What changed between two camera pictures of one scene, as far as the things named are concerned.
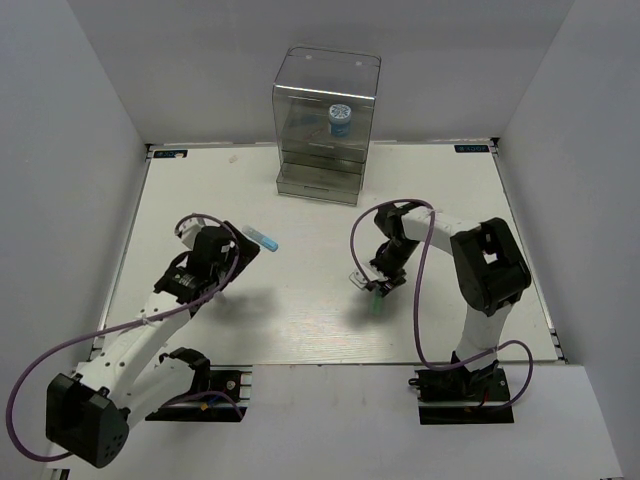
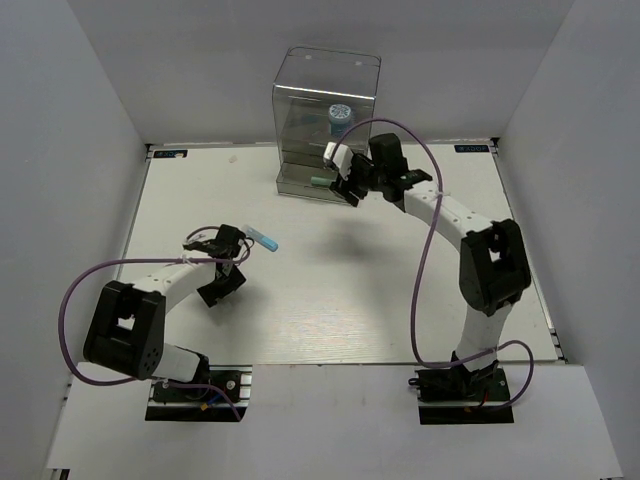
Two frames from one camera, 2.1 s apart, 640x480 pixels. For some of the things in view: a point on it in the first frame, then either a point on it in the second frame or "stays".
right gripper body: x=391 y=263 -> x=377 y=176
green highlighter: x=376 y=305 -> x=320 y=181
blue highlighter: x=263 y=241 stays
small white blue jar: x=339 y=120 stays
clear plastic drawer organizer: x=324 y=104 stays
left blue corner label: x=170 y=153 stays
